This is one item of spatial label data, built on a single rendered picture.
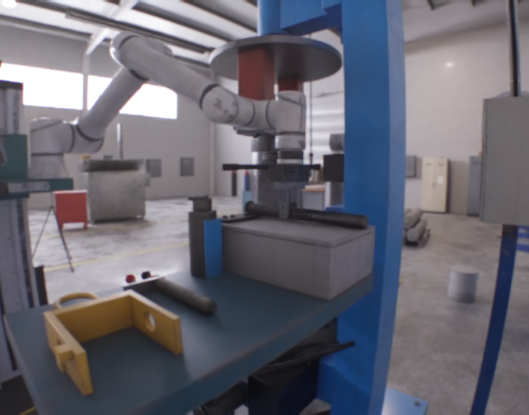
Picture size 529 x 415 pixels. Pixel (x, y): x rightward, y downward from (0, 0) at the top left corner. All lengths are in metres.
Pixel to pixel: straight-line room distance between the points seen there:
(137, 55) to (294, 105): 0.54
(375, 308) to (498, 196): 0.54
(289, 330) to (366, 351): 0.67
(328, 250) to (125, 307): 0.40
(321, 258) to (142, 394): 0.43
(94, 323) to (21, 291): 1.27
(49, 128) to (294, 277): 1.26
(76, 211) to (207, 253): 7.56
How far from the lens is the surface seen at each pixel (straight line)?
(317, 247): 0.68
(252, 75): 1.22
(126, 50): 1.18
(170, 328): 0.50
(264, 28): 1.47
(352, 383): 1.32
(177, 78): 0.97
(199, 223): 0.80
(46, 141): 1.61
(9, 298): 1.87
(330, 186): 2.64
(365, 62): 1.12
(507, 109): 1.18
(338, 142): 2.65
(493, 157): 1.16
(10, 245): 1.81
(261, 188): 1.31
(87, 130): 1.62
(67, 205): 8.29
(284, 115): 0.89
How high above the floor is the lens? 1.33
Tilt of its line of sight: 7 degrees down
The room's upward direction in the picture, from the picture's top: straight up
